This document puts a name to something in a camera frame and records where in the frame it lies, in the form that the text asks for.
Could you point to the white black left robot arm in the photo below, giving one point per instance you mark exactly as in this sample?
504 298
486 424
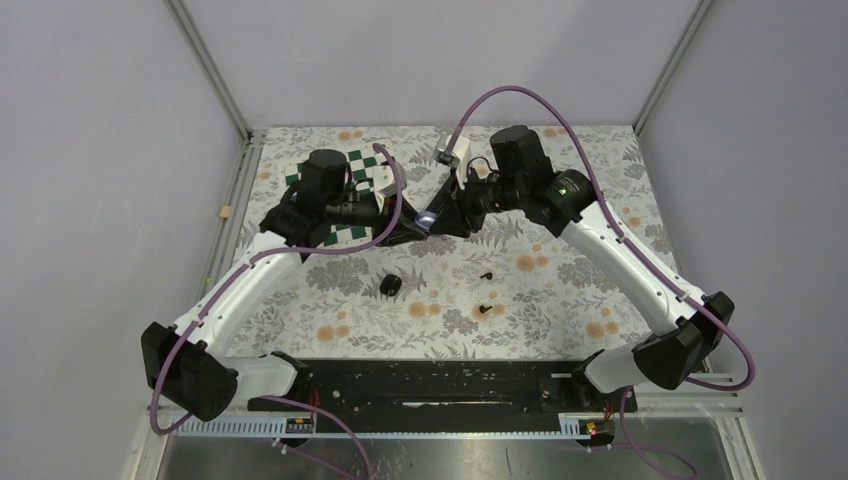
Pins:
321 214

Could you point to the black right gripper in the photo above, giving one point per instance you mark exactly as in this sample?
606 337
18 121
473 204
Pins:
452 217

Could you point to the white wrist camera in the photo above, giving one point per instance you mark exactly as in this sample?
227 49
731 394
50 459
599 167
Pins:
456 158
387 181

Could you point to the black round cap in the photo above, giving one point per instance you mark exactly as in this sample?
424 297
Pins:
390 285

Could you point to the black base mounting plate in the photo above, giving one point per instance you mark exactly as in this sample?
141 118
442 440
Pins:
451 393

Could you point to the floral patterned table mat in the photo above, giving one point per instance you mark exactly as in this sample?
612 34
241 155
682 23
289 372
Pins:
548 300

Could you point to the purple earbud charging case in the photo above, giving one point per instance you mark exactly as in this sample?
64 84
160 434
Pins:
425 220

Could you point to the green white checkered board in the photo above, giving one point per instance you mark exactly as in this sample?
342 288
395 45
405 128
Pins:
360 160

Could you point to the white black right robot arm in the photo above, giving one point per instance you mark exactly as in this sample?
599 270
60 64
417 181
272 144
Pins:
686 324

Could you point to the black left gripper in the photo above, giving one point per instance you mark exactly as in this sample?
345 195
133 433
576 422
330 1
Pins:
407 230

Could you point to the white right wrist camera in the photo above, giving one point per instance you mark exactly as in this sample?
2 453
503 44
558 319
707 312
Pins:
456 158

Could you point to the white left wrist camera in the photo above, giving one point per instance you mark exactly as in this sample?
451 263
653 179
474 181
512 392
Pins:
387 181

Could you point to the white slotted cable duct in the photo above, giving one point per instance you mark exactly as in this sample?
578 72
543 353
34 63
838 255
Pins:
287 425

